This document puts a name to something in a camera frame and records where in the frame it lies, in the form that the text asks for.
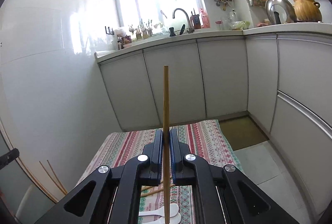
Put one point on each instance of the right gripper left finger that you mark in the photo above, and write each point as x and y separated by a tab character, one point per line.
156	158

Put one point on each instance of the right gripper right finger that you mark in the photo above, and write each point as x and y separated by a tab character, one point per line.
176	158

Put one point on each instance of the kitchen faucet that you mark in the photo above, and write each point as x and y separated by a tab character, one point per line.
180	15

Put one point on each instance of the patterned red green tablecloth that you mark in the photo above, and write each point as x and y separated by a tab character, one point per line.
204	138

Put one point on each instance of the white rice paddle lower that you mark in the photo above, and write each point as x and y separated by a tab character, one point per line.
173	220

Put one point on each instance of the steel pot lid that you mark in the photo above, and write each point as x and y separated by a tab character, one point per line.
280	12

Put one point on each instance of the brown clay pot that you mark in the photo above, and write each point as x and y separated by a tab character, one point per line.
307	10

